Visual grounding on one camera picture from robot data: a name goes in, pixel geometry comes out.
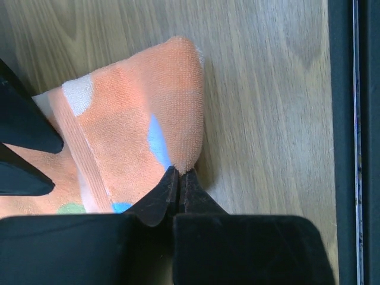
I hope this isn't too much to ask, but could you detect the orange polka dot towel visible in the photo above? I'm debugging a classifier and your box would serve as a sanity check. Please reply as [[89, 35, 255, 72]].
[[1, 37, 204, 217]]

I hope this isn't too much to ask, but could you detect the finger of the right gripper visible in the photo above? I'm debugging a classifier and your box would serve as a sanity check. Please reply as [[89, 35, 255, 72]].
[[1, 61, 64, 154], [1, 143, 55, 196]]

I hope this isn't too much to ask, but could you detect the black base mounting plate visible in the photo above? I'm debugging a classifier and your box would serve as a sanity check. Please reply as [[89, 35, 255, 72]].
[[328, 1, 379, 284]]

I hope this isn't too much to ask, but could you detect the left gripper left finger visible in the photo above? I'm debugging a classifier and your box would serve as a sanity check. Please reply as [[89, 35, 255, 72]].
[[1, 167, 179, 284]]

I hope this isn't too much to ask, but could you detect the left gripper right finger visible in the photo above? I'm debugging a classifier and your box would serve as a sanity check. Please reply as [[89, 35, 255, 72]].
[[172, 171, 335, 284]]

